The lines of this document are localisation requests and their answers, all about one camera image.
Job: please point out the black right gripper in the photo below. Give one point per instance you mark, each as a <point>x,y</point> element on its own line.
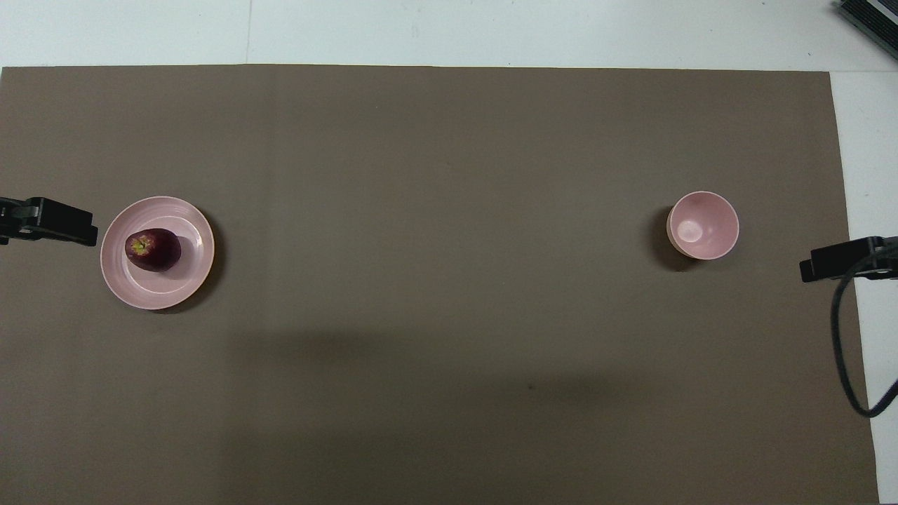
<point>887,256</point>

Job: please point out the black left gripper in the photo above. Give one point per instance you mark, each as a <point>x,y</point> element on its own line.
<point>14,219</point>

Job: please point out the pink bowl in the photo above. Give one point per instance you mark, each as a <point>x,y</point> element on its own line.
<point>704,226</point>

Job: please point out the brown table mat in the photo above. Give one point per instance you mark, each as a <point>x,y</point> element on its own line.
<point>449,210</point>

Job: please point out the dark red apple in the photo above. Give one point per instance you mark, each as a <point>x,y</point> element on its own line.
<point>158,251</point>

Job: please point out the dark ribbed device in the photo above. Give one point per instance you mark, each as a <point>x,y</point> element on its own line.
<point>873,15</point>

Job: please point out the pink round plate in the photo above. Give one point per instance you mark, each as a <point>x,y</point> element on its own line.
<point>184,280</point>

